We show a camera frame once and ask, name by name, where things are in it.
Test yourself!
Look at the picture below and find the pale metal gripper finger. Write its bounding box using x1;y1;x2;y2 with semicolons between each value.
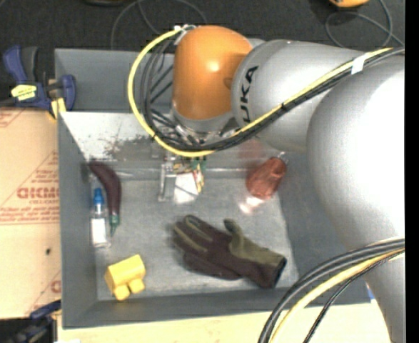
166;171;177;199
157;165;168;203

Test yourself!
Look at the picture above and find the grey metal bin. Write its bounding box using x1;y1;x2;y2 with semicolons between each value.
54;48;373;329

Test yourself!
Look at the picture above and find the purple toy eggplant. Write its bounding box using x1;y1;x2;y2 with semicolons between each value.
89;160;123;238

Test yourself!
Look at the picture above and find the clear plastic bottle blue cap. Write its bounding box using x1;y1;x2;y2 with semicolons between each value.
89;187;111;249

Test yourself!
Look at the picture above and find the brown and green glove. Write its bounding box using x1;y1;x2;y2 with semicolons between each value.
171;214;288;289

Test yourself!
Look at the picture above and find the yellow toy block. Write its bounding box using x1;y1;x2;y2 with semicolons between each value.
103;254;148;302

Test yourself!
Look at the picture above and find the red-brown oval object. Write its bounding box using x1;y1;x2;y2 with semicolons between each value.
245;156;289;200

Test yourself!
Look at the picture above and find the brown cardboard board red print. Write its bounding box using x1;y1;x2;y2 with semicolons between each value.
0;106;64;322

